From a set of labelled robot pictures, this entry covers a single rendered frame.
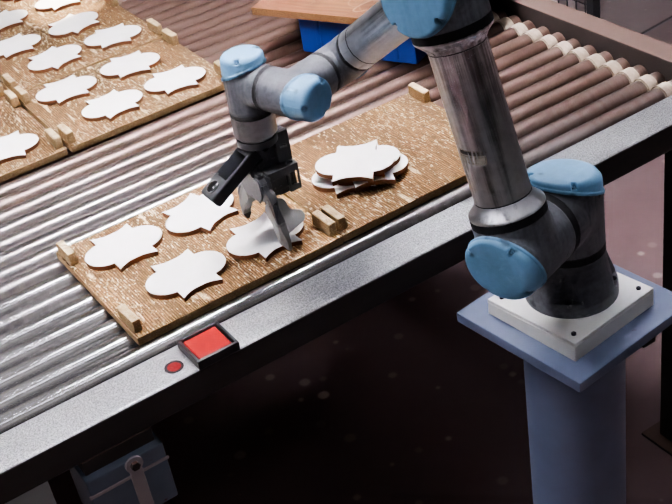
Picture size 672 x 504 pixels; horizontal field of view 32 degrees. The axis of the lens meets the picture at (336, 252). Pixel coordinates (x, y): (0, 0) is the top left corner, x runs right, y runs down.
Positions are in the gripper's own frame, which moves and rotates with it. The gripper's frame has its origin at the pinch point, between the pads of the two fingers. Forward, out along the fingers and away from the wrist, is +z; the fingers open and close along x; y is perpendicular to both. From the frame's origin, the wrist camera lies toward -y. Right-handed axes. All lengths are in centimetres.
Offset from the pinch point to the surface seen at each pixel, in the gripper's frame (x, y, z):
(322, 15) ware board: 54, 49, -10
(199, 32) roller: 95, 37, 2
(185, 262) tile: 2.6, -14.9, -0.4
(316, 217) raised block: -4.4, 8.5, -2.0
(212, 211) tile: 13.8, -3.3, -0.5
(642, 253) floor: 42, 137, 93
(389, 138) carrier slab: 12.5, 36.5, 0.2
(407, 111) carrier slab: 18.8, 45.7, 0.1
